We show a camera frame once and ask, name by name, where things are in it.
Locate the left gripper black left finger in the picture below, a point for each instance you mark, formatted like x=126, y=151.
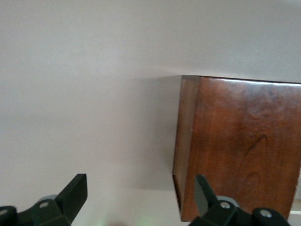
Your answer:
x=68, y=202

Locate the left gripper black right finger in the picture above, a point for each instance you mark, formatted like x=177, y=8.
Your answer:
x=211, y=212

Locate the dark red wooden cabinet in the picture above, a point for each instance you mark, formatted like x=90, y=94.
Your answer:
x=235, y=141

